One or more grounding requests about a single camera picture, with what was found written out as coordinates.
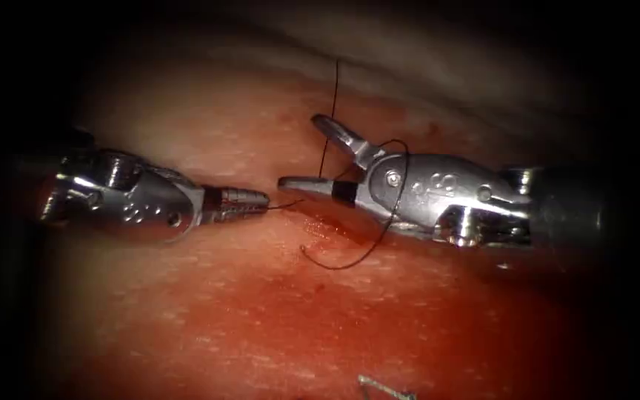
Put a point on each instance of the right arm needle driver jaw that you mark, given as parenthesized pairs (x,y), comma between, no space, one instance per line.
(342,136)
(311,186)

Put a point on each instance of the left arm needle driver jaw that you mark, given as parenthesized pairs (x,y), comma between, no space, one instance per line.
(236,196)
(234,213)

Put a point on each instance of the left arm needle driver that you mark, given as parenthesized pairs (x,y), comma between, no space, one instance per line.
(148,205)

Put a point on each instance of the right arm needle driver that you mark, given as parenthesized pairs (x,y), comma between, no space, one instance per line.
(448,194)

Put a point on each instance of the black thread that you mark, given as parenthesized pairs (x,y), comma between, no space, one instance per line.
(332,111)

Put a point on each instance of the dark right arm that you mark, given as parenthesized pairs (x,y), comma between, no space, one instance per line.
(570,208)

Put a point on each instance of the tissue pad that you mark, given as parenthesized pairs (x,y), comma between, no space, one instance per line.
(242,311)

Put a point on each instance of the blue stitching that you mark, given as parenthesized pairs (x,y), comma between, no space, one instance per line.
(381,387)

